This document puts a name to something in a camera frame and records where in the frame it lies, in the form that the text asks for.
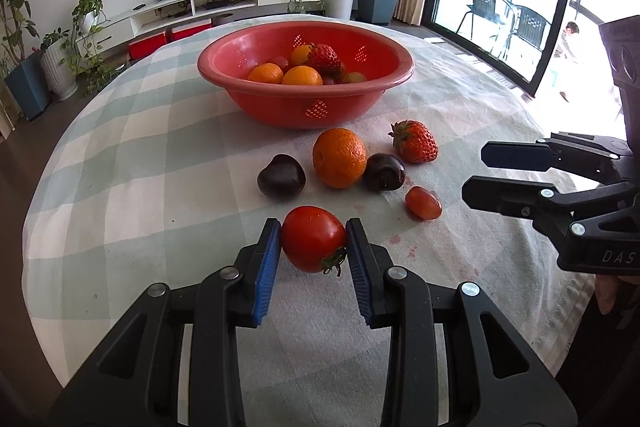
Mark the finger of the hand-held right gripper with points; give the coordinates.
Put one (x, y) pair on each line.
(500, 197)
(515, 155)

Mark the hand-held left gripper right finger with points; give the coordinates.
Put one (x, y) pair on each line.
(360, 277)

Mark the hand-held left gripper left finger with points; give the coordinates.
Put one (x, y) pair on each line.
(265, 277)

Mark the red plastic basin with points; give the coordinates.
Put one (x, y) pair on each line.
(280, 107)

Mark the brown kiwi fruit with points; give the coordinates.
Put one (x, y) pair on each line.
(354, 78)

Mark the round orange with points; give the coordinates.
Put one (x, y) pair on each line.
(300, 54)
(302, 77)
(266, 73)

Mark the red strawberry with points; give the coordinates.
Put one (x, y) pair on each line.
(417, 142)
(324, 58)

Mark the person's right hand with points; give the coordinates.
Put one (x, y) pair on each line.
(607, 294)

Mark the red grape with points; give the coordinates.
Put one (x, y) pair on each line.
(423, 203)

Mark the green plastic stool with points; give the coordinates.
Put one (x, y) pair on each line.
(552, 78)

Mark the dark purple cherry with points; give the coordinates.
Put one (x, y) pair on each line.
(383, 172)
(281, 177)

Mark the person's dark clothing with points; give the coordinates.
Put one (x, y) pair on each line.
(600, 357)

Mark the rough-skinned mandarin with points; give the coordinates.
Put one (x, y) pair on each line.
(339, 157)

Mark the black balcony chair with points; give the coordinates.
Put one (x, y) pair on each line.
(482, 2)
(530, 24)

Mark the checked pale green tablecloth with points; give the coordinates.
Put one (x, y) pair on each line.
(150, 207)

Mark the red storage box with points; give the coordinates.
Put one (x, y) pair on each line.
(147, 46)
(190, 31)

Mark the black set-top box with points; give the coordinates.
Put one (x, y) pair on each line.
(217, 4)

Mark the small plant in ribbed pot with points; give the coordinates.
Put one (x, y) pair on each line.
(59, 74)

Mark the tall plant in blue pot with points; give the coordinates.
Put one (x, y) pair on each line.
(30, 87)

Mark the black sliding door frame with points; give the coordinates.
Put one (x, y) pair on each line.
(560, 17)

